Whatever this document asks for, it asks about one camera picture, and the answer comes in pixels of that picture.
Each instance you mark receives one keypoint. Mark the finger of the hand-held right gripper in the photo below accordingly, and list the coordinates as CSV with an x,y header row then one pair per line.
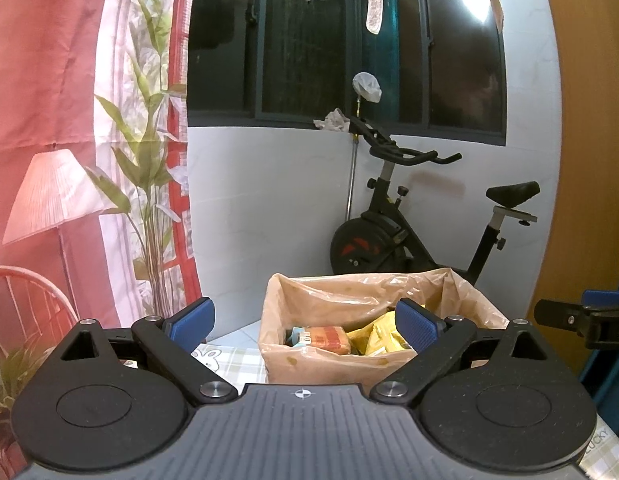
x,y
559,317
607,298

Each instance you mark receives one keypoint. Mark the metal pole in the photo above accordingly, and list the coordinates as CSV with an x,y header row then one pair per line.
x,y
353,175

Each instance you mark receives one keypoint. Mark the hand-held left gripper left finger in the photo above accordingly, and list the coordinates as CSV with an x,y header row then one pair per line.
x,y
194,325

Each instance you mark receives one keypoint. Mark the cardboard box with plastic liner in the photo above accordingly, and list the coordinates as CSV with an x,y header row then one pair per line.
x,y
309,365

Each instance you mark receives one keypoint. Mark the bread slice packet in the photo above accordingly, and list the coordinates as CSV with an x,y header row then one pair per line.
x,y
324,339

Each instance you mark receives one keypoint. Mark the dark window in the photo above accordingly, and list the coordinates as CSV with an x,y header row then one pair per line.
x,y
299,60

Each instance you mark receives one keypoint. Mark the white plastic bag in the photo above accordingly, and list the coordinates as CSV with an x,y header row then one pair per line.
x,y
368,86

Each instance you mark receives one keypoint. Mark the crumpled white tissue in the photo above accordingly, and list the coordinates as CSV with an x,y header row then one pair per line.
x,y
333,121

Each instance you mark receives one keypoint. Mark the large yellow snack packet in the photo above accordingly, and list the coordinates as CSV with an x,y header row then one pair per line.
x,y
382,335

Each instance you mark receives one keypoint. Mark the black exercise bike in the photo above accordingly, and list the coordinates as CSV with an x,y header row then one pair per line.
x,y
384,230

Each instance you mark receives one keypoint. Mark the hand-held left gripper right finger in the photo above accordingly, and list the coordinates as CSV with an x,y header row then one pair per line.
x,y
414,327

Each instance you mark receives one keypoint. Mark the checked tablecloth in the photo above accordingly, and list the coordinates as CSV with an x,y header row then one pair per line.
x,y
239,365

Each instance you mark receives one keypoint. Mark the wooden door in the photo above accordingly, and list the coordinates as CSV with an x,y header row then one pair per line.
x,y
589,160

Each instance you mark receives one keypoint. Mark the printed backdrop cloth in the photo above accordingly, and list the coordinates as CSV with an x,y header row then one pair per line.
x,y
49,85

